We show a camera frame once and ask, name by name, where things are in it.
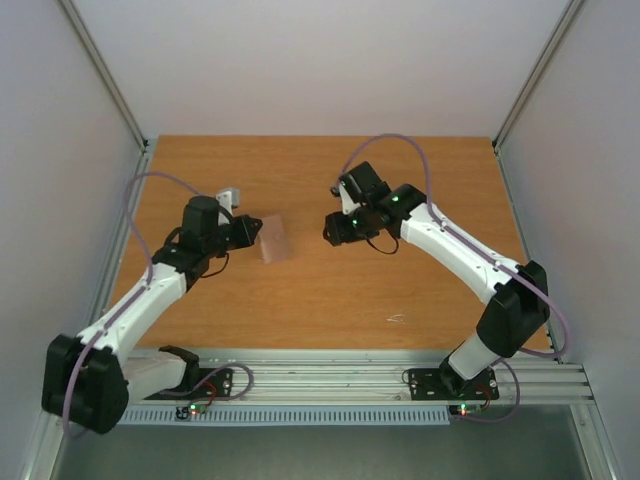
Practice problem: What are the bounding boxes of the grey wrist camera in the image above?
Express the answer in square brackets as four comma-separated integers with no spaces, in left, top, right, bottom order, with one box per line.
[330,181,360,215]
[216,187,240,210]

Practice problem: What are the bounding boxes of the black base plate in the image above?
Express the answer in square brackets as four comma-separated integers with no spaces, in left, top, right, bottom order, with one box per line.
[402,368,500,402]
[146,368,234,401]

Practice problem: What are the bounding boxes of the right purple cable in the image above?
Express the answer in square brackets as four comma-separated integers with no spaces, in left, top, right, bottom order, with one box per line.
[342,133,573,361]

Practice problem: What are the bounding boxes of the pink leather card holder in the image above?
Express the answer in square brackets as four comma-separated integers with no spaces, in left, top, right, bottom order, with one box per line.
[259,215,291,264]

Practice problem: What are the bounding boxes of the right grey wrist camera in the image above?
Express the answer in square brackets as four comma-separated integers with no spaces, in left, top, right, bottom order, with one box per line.
[330,181,360,215]

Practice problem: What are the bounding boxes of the aluminium corner post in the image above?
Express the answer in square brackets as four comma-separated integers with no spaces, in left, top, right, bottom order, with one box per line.
[55,0,151,154]
[492,0,586,156]

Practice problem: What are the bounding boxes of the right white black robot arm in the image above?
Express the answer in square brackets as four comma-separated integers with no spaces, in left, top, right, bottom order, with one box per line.
[323,184,550,397]

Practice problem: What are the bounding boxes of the controller board with leds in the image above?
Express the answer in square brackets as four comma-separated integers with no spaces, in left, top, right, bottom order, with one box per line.
[175,403,208,421]
[449,403,488,417]

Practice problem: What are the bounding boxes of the grey slotted cable duct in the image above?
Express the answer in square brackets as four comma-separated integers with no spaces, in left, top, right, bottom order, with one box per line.
[120,405,450,427]

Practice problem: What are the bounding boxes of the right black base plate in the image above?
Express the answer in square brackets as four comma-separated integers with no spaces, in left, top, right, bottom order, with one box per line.
[402,368,500,402]

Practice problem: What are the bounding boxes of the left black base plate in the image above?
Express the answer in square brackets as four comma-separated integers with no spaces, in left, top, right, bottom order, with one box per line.
[146,368,234,401]

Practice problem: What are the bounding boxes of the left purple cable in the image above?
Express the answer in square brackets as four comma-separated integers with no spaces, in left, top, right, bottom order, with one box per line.
[62,172,206,440]

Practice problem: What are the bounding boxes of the right controller board with LEDs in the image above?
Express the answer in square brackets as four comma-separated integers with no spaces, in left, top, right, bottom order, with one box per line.
[449,403,488,417]

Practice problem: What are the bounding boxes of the right aluminium corner post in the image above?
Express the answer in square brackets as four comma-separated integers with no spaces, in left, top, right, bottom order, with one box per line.
[492,0,586,156]

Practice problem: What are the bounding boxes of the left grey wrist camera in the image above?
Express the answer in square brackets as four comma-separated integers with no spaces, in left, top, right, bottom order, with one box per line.
[216,187,240,210]

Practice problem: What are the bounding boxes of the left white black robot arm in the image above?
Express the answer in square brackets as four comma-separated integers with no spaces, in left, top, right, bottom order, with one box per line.
[41,188,262,434]

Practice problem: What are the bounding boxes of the left aluminium corner post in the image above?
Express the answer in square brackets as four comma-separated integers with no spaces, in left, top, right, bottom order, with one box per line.
[55,0,151,154]

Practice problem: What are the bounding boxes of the aluminium rail base frame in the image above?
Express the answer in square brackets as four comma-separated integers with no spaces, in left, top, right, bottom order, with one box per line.
[193,348,595,407]

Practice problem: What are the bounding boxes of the left controller board with LEDs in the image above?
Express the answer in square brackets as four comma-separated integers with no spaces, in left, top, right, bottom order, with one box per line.
[175,403,208,421]

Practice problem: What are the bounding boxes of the purple cable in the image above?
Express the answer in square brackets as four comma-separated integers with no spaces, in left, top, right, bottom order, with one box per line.
[62,172,206,440]
[342,133,573,361]

